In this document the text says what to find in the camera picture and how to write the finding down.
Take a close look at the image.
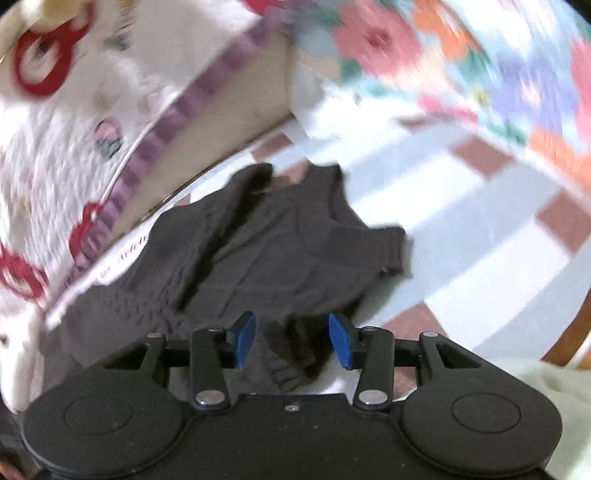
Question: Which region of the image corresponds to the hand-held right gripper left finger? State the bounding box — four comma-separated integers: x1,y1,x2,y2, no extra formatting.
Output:
104,311,257,412

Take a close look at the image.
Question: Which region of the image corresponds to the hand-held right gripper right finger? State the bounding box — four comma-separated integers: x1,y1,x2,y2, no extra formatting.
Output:
327,312,482,411

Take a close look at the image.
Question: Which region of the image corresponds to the dark brown knit sweater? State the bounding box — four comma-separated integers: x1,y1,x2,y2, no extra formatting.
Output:
44,162,407,393

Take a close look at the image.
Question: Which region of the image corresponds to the checked fleece blanket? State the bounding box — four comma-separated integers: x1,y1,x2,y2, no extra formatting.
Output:
189,88,591,467

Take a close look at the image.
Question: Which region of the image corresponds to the white bear-print quilt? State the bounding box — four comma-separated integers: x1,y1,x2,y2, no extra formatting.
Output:
0,0,305,411

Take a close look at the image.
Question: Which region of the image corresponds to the floral blanket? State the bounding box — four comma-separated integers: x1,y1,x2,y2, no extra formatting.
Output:
259,0,591,195

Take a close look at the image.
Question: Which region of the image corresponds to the curved bed frame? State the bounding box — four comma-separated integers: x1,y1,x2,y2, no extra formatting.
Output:
544,322,591,368

